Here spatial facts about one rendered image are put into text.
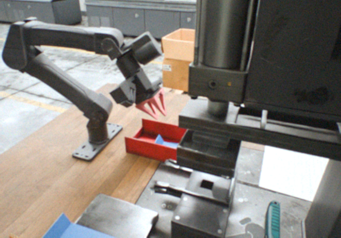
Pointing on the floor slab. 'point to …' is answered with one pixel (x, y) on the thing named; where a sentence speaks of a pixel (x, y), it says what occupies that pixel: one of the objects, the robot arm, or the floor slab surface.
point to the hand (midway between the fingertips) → (160, 114)
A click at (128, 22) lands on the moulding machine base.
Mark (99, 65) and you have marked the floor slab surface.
